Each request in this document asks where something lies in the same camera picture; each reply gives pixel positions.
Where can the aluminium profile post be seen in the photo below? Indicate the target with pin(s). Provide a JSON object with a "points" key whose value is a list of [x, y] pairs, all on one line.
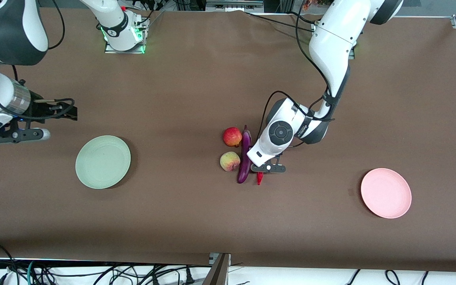
{"points": [[218, 271]]}

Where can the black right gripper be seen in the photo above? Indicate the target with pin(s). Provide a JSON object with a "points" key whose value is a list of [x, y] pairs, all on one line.
{"points": [[37, 97]]}

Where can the brown table cloth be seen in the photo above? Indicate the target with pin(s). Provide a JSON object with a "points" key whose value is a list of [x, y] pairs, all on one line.
{"points": [[172, 99]]}

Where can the colourful toy pile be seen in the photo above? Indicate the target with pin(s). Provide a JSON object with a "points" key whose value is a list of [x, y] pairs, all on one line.
{"points": [[309, 4]]}

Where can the green round plate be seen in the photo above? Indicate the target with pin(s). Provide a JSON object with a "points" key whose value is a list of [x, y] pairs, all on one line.
{"points": [[103, 162]]}

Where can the yellow pink peach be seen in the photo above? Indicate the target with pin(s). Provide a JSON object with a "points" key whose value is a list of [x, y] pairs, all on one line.
{"points": [[230, 161]]}

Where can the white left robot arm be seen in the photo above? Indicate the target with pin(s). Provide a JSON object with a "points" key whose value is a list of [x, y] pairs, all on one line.
{"points": [[331, 43]]}

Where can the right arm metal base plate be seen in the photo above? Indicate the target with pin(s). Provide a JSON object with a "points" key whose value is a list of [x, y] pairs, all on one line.
{"points": [[125, 51]]}

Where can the pink round plate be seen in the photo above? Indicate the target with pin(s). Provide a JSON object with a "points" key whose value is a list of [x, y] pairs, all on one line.
{"points": [[386, 193]]}

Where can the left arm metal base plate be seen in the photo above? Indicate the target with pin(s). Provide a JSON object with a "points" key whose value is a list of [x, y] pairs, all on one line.
{"points": [[352, 53]]}

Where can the red apple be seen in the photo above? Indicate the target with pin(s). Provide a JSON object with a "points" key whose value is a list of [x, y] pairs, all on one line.
{"points": [[232, 137]]}

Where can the long purple eggplant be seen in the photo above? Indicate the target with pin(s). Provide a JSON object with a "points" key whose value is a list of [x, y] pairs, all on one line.
{"points": [[245, 158]]}

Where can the grey metal box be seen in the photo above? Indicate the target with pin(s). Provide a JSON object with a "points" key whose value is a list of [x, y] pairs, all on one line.
{"points": [[234, 4]]}

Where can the red chili pepper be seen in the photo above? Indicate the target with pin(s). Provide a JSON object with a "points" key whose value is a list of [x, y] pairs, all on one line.
{"points": [[259, 179]]}

